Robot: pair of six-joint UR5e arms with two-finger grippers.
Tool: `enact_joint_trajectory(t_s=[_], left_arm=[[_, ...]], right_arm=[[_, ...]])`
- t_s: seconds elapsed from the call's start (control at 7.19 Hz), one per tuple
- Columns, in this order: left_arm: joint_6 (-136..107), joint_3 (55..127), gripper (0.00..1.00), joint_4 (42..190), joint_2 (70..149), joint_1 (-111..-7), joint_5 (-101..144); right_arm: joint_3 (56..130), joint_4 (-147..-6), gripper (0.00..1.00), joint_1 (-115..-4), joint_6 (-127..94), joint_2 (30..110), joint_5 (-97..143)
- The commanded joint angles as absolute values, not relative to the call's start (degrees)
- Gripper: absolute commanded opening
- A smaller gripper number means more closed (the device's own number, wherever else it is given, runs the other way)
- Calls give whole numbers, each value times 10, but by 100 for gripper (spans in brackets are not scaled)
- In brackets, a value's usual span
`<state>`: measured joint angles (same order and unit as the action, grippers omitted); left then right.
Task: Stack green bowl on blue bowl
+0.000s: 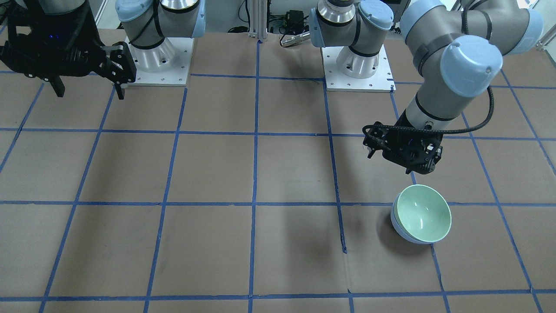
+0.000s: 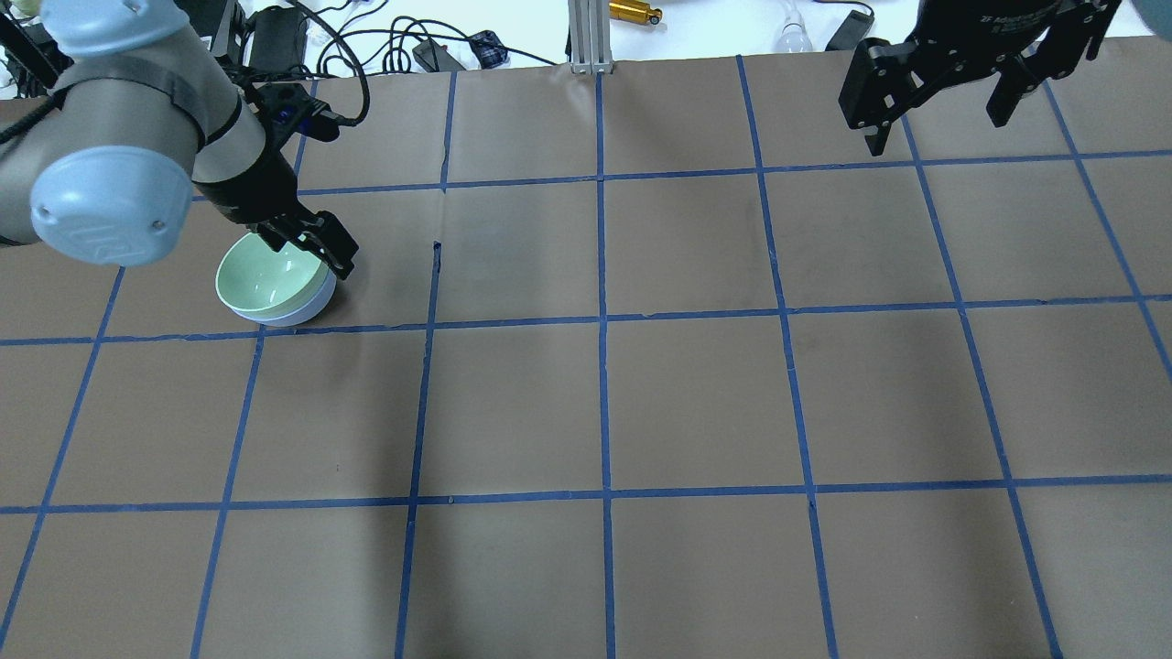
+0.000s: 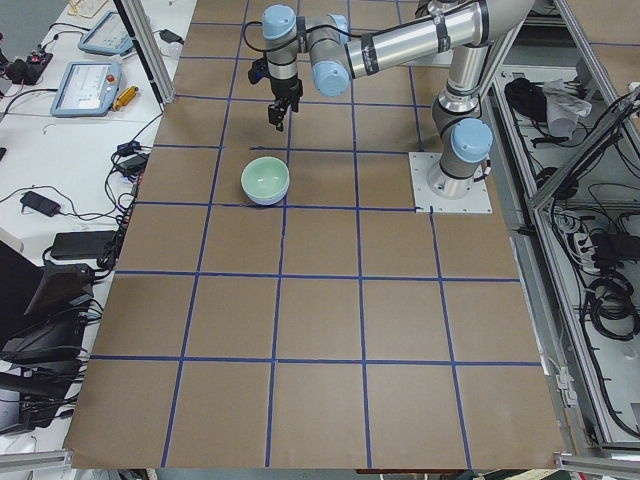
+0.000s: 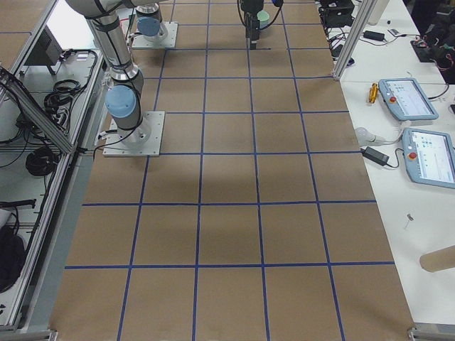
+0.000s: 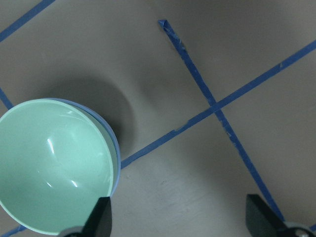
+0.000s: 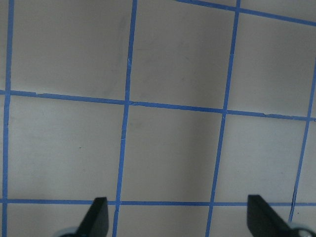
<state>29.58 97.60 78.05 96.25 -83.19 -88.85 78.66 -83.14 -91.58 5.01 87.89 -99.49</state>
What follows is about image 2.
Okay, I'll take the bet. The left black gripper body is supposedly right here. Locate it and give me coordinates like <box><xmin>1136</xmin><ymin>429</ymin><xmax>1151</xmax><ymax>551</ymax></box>
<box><xmin>195</xmin><ymin>118</ymin><xmax>305</xmax><ymax>225</ymax></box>

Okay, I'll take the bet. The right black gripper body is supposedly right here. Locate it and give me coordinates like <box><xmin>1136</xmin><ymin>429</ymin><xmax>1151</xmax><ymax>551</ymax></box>
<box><xmin>907</xmin><ymin>1</ymin><xmax>1062</xmax><ymax>91</ymax></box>

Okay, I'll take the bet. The green bowl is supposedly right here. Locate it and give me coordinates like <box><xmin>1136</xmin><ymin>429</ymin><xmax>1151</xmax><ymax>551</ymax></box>
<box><xmin>214</xmin><ymin>233</ymin><xmax>334</xmax><ymax>311</ymax></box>

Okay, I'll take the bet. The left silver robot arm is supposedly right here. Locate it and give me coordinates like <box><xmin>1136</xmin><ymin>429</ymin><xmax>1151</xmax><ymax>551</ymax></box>
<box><xmin>1</xmin><ymin>1</ymin><xmax>359</xmax><ymax>279</ymax></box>

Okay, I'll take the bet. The blue bowl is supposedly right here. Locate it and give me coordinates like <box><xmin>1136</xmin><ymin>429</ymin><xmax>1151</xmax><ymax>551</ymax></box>
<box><xmin>232</xmin><ymin>274</ymin><xmax>338</xmax><ymax>327</ymax></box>

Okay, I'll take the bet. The black power adapter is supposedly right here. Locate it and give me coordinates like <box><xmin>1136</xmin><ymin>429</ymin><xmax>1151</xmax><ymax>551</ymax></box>
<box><xmin>824</xmin><ymin>9</ymin><xmax>874</xmax><ymax>50</ymax></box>

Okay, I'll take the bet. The white light bulb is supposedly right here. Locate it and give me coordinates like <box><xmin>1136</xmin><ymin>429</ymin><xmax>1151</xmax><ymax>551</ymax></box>
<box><xmin>775</xmin><ymin>1</ymin><xmax>815</xmax><ymax>54</ymax></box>

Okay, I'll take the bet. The yellow screwdriver tool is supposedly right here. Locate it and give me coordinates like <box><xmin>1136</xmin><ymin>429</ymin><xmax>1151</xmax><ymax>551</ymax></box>
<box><xmin>608</xmin><ymin>0</ymin><xmax>663</xmax><ymax>26</ymax></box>

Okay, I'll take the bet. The aluminium frame post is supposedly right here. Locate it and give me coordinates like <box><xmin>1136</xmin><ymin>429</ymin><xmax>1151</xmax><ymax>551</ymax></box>
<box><xmin>568</xmin><ymin>0</ymin><xmax>614</xmax><ymax>75</ymax></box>

